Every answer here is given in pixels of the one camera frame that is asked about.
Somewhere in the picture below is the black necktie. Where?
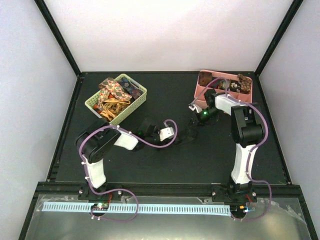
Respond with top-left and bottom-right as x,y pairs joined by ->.
173,128 -> 198,145

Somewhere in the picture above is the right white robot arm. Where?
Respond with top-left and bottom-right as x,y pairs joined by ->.
188,89 -> 269,202

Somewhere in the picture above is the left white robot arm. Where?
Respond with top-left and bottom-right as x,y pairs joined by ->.
75,118 -> 178,200

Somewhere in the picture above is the rolled red tie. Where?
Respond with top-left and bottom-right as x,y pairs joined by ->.
210,79 -> 224,89

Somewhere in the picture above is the rolled olive tie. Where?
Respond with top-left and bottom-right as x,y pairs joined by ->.
220,79 -> 232,91

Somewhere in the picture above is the navy patterned necktie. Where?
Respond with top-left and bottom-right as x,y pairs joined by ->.
117,77 -> 143,100

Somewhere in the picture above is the rolled dark floral tie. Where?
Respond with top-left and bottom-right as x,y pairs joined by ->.
228,80 -> 241,93

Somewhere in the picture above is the pink divided organizer box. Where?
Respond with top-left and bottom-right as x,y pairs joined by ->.
194,69 -> 253,109

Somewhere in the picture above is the yellow necktie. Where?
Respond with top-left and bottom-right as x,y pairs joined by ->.
100,98 -> 131,122

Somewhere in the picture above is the rolled brown dotted tie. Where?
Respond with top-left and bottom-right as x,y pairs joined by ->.
237,73 -> 252,94

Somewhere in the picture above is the floral orange necktie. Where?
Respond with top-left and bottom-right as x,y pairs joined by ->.
97,77 -> 132,109

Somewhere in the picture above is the green plastic basket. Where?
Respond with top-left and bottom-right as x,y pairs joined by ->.
84,73 -> 147,125

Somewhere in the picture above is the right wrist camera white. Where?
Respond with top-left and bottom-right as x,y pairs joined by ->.
188,103 -> 203,114

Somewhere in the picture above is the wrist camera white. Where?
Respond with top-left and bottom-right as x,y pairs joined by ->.
188,103 -> 203,114
159,127 -> 175,142

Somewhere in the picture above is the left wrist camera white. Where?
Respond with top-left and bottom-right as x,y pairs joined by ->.
159,127 -> 175,142

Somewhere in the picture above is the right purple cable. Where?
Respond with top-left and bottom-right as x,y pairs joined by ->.
189,77 -> 273,222

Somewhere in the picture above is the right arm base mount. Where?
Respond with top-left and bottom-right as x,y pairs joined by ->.
211,182 -> 257,205

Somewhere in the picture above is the light blue cable duct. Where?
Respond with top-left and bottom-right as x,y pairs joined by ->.
41,202 -> 231,217

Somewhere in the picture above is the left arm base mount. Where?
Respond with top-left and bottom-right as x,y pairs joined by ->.
78,183 -> 124,202

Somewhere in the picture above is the black aluminium front rail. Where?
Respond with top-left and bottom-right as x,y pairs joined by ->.
35,182 -> 303,198

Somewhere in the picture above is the right black frame post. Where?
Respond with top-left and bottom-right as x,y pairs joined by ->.
254,0 -> 303,77

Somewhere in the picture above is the black frame post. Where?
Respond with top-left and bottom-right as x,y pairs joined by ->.
254,0 -> 303,77
34,0 -> 82,77

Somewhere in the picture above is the left black frame post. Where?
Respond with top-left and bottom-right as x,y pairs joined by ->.
34,0 -> 82,77

